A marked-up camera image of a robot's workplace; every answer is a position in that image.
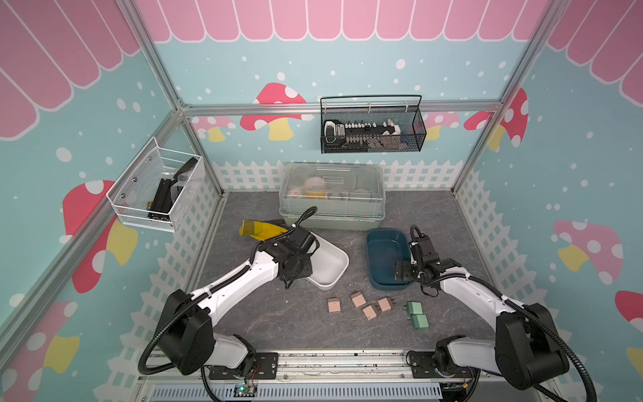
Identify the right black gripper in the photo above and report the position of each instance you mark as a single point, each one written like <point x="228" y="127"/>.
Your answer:
<point x="405" y="271"/>

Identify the pink plug upper middle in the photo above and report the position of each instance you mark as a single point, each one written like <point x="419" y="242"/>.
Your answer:
<point x="358" y="299"/>

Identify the white plastic tray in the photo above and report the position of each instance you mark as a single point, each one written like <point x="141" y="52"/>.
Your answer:
<point x="328" y="264"/>

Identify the clear lidded storage box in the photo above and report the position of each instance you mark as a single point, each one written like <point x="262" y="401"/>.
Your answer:
<point x="347" y="196"/>

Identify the pink plug rightmost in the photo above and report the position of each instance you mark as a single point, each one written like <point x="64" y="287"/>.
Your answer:
<point x="385" y="304"/>

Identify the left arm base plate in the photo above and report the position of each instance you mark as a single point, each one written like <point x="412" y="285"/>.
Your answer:
<point x="257" y="366"/>

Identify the dark teal plastic tray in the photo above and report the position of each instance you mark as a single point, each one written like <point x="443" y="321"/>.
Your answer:
<point x="386" y="248"/>

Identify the black wire wall basket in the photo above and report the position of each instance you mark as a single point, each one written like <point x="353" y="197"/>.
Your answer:
<point x="404" y="110"/>

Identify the pink plug leftmost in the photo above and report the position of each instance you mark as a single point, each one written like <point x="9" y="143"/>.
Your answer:
<point x="334" y="305"/>

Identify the black item in white basket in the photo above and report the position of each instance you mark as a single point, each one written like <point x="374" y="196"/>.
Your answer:
<point x="168" y="192"/>

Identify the green plug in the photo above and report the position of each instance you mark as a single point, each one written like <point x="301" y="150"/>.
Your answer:
<point x="419" y="321"/>
<point x="414" y="308"/>

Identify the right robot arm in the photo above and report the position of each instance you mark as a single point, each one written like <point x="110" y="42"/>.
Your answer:
<point x="526" y="351"/>

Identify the yellow rubber glove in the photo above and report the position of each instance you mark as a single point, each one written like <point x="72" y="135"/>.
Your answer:
<point x="262" y="230"/>

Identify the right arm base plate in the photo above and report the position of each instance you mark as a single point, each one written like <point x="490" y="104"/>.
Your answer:
<point x="426" y="365"/>

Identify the aluminium front rail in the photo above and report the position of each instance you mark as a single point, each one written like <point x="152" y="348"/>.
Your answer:
<point x="343" y="366"/>

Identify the items in black basket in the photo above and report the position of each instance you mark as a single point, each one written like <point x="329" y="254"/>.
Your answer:
<point x="360" y="136"/>

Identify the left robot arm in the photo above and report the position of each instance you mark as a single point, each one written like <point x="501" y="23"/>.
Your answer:
<point x="185" y="338"/>

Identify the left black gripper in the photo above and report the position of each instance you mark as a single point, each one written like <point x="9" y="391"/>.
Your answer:
<point x="306" y="271"/>

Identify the green circuit board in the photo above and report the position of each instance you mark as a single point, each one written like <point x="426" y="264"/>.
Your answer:
<point x="245" y="391"/>

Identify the pink plug lower middle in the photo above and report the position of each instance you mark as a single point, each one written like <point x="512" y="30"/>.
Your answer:
<point x="370" y="312"/>

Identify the pink plug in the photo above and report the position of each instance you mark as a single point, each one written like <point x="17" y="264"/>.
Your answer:
<point x="370" y="312"/>
<point x="385" y="304"/>
<point x="358" y="299"/>
<point x="334" y="305"/>

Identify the white wire wall basket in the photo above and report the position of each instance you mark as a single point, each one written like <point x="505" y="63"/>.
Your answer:
<point x="130" y="195"/>

